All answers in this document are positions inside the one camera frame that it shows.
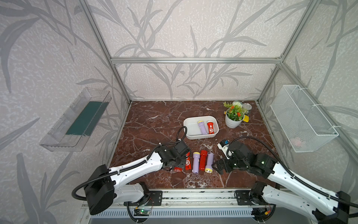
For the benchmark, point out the green circuit board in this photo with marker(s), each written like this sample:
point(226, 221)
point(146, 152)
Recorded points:
point(142, 212)

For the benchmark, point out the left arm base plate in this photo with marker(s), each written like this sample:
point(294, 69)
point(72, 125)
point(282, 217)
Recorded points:
point(152, 198)

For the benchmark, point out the all-red flashlight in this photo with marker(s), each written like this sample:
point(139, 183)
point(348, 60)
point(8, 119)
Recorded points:
point(203, 159)
point(177, 169)

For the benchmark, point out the all-red flashlight middle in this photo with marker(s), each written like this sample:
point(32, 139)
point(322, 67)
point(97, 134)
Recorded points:
point(203, 159)

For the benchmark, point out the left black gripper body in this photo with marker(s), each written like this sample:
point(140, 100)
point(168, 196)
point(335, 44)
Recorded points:
point(179, 162)

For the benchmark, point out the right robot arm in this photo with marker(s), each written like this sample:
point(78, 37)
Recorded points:
point(304, 197)

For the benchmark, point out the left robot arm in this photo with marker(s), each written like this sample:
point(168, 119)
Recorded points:
point(107, 186)

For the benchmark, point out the purple flashlight yellow head down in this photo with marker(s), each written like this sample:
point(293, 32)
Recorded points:
point(208, 167)

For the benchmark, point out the aluminium frame rail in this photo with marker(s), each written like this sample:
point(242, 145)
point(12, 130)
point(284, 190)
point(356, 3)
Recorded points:
point(221, 60)

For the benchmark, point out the red flashlight white cap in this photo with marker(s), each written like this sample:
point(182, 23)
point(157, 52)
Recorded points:
point(210, 127)

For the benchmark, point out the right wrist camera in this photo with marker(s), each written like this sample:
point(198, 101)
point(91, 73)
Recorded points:
point(223, 146)

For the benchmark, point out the clear plastic wall shelf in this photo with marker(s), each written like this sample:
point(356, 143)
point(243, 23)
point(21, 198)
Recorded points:
point(74, 128)

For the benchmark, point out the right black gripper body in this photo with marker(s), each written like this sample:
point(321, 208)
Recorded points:
point(230, 164)

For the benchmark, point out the yellow small object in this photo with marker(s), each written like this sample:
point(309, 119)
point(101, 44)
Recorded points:
point(246, 118)

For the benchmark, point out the white wire mesh basket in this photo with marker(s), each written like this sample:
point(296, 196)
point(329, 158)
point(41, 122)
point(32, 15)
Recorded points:
point(303, 123)

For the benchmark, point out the red flashlight white head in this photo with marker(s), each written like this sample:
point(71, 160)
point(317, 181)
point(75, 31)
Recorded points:
point(188, 165)

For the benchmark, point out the metal tin can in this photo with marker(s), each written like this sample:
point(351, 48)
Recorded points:
point(247, 108)

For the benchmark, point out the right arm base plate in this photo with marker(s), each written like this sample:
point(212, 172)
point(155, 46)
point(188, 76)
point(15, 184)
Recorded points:
point(243, 197)

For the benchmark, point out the all-red flashlight far left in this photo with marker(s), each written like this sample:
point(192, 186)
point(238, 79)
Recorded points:
point(177, 169)

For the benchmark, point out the white plastic storage box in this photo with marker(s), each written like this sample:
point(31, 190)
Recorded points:
point(197, 127)

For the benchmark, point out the white potted flower plant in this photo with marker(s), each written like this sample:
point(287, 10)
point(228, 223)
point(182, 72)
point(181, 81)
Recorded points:
point(234, 114)

